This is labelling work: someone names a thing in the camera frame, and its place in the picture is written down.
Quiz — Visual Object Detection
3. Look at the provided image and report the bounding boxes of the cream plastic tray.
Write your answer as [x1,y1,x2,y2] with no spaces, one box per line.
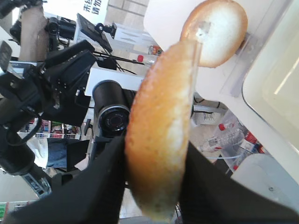
[242,0,299,153]

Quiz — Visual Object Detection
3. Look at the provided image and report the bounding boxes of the clear right ingredient rack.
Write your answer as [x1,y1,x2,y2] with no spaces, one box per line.
[220,0,295,98]

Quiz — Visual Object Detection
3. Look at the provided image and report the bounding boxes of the bun top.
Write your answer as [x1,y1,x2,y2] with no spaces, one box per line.
[125,41,201,223]

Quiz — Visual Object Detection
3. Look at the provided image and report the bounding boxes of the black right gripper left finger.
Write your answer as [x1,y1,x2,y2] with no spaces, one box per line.
[4,136,125,224]

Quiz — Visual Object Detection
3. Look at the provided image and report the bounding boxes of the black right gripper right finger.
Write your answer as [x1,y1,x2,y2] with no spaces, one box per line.
[179,143,299,224]

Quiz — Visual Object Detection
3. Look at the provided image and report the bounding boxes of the black monitor on stand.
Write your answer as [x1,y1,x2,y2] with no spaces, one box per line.
[74,13,113,53]

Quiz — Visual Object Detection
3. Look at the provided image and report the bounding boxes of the white sign chinese text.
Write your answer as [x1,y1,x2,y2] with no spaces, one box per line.
[43,0,108,24]

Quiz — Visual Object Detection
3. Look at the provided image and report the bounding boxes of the water bottle red cap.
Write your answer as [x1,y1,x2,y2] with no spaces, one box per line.
[199,122,244,152]

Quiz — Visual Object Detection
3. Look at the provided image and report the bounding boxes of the black round camera lens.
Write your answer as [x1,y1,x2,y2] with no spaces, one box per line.
[93,80,129,137]

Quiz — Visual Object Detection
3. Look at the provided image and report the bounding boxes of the far standing bun half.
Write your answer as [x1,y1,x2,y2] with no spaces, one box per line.
[180,0,248,68]

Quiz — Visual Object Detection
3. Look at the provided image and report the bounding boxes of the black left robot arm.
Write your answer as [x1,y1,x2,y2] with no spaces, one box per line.
[0,41,125,224]

